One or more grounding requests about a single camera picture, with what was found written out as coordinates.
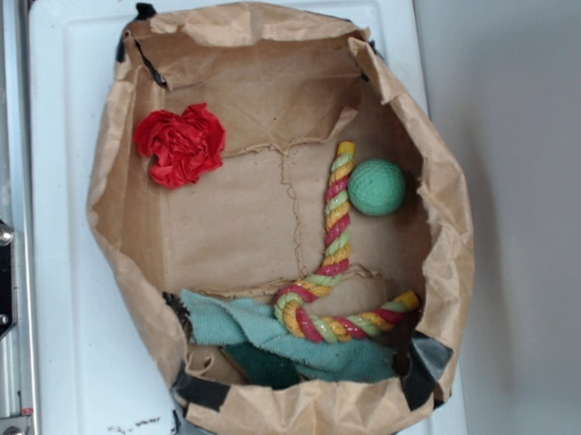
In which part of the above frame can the aluminium frame rail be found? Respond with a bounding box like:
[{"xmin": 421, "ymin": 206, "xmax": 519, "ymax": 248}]
[{"xmin": 0, "ymin": 0, "xmax": 41, "ymax": 435}]

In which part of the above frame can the red paper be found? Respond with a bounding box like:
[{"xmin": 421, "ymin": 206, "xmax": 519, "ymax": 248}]
[{"xmin": 134, "ymin": 103, "xmax": 227, "ymax": 189}]

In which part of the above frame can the teal cloth towel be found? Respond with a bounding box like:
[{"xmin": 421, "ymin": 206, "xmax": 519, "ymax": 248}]
[{"xmin": 180, "ymin": 290, "xmax": 396, "ymax": 383}]

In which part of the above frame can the white tray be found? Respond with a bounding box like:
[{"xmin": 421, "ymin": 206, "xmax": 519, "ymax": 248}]
[{"xmin": 23, "ymin": 0, "xmax": 471, "ymax": 435}]

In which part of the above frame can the green textured ball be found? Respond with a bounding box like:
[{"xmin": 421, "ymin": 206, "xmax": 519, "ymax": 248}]
[{"xmin": 347, "ymin": 159, "xmax": 406, "ymax": 217}]

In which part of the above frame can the brown paper bag bin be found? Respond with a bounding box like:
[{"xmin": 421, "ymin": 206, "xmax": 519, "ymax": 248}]
[{"xmin": 88, "ymin": 2, "xmax": 475, "ymax": 412}]

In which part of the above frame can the multicolour twisted rope toy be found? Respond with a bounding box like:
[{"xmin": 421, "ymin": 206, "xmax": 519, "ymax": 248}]
[{"xmin": 274, "ymin": 141, "xmax": 421, "ymax": 344}]

